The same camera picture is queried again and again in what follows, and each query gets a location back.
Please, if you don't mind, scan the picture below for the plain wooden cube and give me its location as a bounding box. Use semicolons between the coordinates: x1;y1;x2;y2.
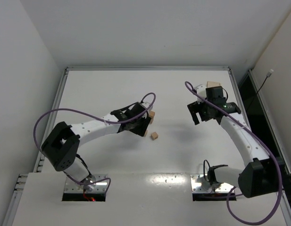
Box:
150;132;158;140

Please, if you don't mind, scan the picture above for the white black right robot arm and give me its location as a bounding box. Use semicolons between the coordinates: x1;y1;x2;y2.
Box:
185;82;284;198

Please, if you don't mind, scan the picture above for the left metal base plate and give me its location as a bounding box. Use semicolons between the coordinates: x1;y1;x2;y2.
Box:
64;174;109;194

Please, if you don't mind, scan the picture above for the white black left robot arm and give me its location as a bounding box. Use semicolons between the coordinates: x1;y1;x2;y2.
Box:
41;101;152;185

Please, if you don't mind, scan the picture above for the metal base plate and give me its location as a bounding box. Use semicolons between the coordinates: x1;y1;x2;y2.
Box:
64;174;109;194
190;174;233;194

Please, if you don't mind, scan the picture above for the transparent orange plastic box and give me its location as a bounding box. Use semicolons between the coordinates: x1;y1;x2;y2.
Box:
206;81;221;88

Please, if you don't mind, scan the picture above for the wooden cube number five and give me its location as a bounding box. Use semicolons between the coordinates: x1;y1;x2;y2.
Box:
149;111;155;124

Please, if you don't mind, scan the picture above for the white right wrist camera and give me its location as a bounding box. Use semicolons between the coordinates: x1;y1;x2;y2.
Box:
194;84;207;104

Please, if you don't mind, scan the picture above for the black cable white plug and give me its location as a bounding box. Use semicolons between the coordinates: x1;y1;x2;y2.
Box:
246;69;274;112

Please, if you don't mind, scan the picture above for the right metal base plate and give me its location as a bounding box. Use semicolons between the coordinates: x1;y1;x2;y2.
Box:
190;174;233;194

